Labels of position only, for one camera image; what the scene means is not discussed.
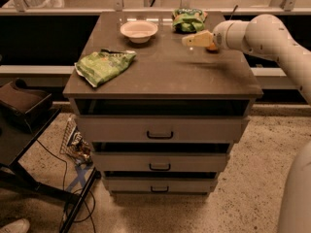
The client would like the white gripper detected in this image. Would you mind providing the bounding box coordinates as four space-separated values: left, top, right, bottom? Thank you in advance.
182 20 233 50

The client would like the orange fruit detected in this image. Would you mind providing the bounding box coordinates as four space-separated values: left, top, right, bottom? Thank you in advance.
206 43 219 51

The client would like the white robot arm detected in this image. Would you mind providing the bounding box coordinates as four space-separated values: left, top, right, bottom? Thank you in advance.
182 15 311 233

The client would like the crumpled green chip bag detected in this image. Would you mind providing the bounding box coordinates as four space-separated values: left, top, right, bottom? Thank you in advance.
172 8 207 33

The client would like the flat green jalapeno chip bag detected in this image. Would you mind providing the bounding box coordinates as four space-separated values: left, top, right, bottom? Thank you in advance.
75 50 136 88

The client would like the white paper bowl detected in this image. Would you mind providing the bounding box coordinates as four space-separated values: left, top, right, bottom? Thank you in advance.
121 20 157 44

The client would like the grey drawer cabinet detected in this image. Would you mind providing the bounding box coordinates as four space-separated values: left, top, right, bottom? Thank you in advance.
62 11 264 196

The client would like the metal railing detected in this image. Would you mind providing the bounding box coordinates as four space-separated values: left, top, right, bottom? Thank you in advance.
0 0 311 17

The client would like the top grey drawer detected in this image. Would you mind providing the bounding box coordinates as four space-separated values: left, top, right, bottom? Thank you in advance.
75 116 249 143

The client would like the grey drawer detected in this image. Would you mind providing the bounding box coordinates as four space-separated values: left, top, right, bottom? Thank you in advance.
103 178 218 193
75 116 249 143
91 152 228 172

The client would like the middle grey drawer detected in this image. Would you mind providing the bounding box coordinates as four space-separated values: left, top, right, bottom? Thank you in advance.
91 152 228 172

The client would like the bottom grey drawer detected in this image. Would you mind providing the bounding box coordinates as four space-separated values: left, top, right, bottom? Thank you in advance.
103 178 218 193

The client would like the dark brown bin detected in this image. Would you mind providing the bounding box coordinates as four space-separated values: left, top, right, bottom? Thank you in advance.
0 79 52 125

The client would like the black side table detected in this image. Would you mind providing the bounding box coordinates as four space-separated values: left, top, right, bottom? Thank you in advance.
0 108 99 233

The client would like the white shoe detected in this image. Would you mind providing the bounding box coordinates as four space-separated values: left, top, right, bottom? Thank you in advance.
0 218 30 233

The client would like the wire basket with snacks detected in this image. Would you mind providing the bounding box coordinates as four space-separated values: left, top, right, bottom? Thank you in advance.
59 116 92 166

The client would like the black floor cable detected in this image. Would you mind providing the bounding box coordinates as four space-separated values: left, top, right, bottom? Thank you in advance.
36 139 97 233

